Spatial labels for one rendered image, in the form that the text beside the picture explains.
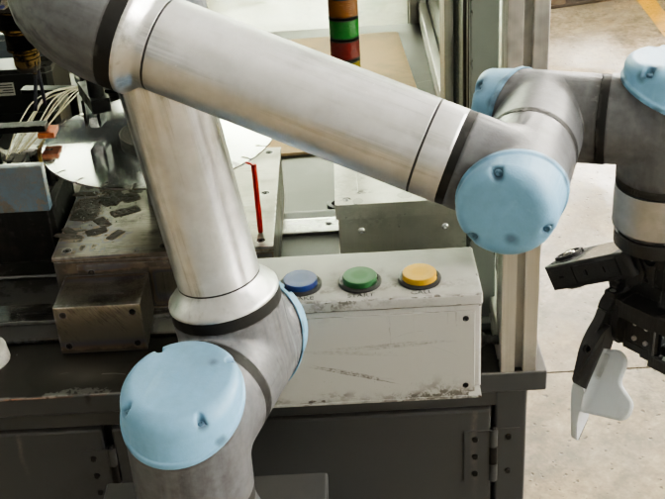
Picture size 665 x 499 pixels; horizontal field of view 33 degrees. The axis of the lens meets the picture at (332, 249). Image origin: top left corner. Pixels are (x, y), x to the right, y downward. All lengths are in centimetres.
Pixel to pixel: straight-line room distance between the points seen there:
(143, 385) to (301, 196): 84
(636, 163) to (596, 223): 238
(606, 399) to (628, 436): 150
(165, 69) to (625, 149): 37
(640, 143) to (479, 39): 44
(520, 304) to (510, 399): 15
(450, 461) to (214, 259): 56
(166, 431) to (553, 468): 150
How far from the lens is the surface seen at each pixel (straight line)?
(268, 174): 169
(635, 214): 96
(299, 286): 130
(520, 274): 135
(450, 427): 148
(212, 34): 85
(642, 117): 92
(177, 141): 104
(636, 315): 100
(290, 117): 83
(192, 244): 108
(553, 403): 260
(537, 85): 92
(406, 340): 132
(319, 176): 191
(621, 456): 247
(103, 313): 149
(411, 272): 131
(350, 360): 133
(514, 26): 121
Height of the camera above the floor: 159
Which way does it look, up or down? 30 degrees down
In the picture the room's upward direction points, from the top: 4 degrees counter-clockwise
